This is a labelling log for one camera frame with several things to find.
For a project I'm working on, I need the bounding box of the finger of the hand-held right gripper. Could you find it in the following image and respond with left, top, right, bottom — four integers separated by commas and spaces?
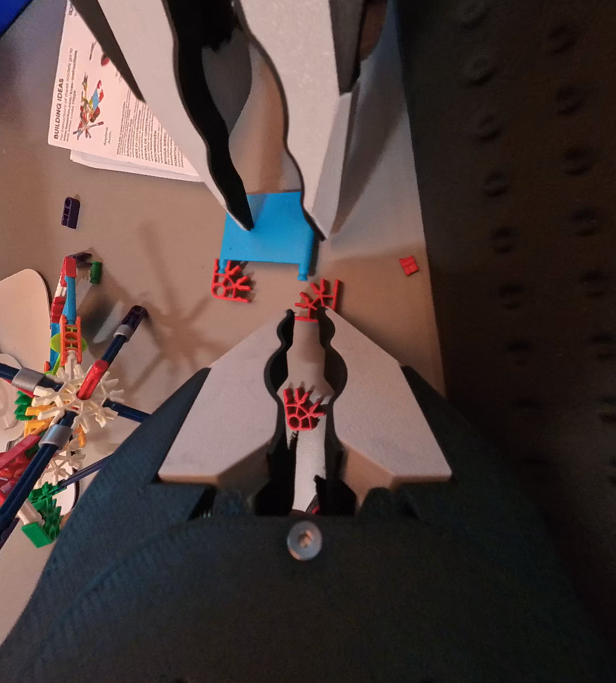
97, 0, 256, 232
232, 0, 360, 242

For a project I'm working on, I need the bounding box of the red fan connector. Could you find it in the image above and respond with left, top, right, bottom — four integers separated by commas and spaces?
283, 383, 326, 430
211, 259, 254, 304

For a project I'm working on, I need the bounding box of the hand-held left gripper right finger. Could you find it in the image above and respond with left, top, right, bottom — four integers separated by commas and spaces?
315, 307, 454, 515

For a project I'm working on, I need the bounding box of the instruction booklet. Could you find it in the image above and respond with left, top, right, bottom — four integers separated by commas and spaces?
48, 0, 202, 182

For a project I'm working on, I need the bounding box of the black perforated panel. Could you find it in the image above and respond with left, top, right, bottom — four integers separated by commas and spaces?
393, 0, 616, 683

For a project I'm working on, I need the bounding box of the blue panel piece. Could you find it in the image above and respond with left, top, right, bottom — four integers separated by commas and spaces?
220, 192, 319, 281

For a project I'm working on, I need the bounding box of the person's right hand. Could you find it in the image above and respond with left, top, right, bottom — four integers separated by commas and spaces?
360, 0, 390, 60

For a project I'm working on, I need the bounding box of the blue rod cross assembly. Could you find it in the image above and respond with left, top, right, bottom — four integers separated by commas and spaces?
0, 305, 151, 588

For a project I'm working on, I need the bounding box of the red connector with green clip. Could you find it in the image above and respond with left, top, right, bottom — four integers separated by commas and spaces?
293, 279, 341, 322

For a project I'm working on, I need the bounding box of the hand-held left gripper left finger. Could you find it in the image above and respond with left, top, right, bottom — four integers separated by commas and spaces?
158, 309, 296, 515

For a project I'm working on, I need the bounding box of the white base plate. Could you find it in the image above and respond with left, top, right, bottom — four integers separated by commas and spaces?
0, 268, 79, 646

